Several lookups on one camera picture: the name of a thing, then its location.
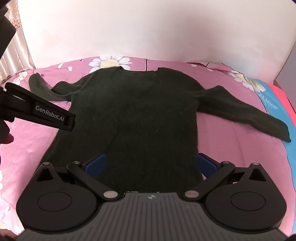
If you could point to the person's left hand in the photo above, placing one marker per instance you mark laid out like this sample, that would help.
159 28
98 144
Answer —
8 138

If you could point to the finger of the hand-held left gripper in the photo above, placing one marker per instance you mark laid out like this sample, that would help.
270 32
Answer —
49 113

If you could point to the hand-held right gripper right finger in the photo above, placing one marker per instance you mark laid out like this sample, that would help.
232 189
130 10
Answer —
205 165

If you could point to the dark green sweater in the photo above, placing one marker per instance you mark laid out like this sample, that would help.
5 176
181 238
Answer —
138 115

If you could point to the beige patterned curtain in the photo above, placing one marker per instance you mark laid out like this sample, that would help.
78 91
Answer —
20 51

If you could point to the pink floral bed sheet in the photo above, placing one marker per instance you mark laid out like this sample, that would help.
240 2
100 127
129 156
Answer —
219 129

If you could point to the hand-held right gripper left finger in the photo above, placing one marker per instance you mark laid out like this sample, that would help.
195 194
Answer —
97 165

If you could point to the white headboard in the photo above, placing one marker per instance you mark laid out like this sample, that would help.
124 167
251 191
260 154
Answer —
138 27

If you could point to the blue and red cloth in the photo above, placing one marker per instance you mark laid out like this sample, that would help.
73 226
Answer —
277 97

